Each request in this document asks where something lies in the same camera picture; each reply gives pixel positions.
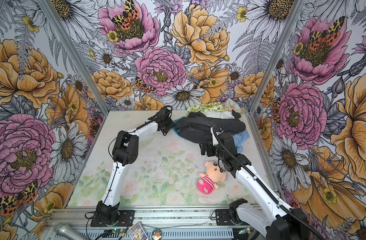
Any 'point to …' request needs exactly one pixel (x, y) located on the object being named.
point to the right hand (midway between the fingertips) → (207, 147)
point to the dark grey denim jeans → (197, 127)
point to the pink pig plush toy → (214, 174)
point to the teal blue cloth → (174, 129)
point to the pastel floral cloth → (231, 105)
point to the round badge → (156, 234)
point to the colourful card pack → (137, 232)
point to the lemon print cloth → (211, 106)
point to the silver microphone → (64, 229)
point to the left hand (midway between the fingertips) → (173, 128)
